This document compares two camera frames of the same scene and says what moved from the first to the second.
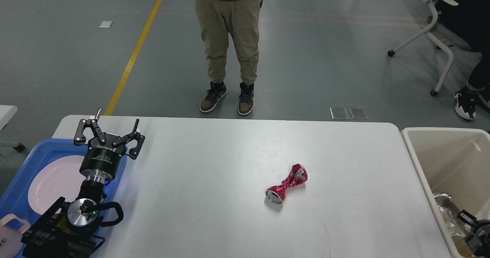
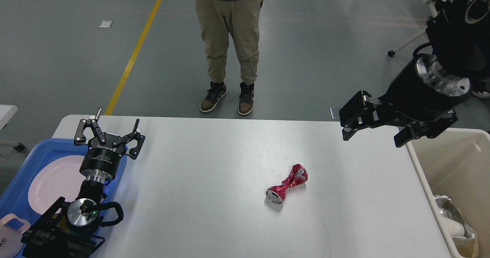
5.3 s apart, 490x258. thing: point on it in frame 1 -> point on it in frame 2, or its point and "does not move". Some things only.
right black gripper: (479, 242) -> (425, 92)
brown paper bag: (460, 241) does not move
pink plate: (60, 177) does not move
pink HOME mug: (10, 239) does not move
